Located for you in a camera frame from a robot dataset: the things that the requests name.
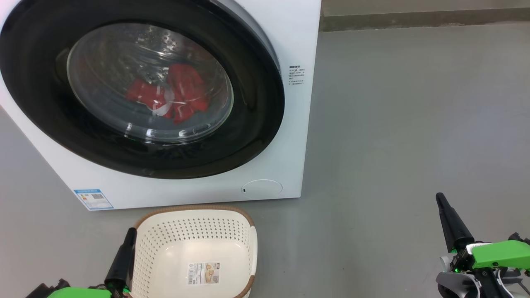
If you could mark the black washing machine door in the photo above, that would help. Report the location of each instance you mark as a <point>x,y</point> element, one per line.
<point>248,124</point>

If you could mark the round white filter cover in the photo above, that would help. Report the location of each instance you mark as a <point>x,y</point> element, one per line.
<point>262,187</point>

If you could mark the red jersey with white trim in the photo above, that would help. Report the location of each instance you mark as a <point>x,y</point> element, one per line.
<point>186,89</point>

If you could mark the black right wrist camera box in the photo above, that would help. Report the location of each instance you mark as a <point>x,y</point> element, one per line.
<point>519,238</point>

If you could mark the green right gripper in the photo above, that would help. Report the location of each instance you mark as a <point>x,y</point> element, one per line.
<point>501,254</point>

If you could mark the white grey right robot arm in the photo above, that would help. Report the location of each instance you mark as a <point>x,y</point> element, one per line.
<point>455,285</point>

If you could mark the white product label sticker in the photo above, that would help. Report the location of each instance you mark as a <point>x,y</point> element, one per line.
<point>203,273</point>

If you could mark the blue energy label sticker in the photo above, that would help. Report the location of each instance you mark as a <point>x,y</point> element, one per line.
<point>93,199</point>

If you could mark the cream perforated laundry basket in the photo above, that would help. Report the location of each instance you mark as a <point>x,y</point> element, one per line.
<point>165,248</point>

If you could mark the white front-load washing machine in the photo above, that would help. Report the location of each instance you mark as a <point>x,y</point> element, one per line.
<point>290,33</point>

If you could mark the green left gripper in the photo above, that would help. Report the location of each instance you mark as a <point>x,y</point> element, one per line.
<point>78,293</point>

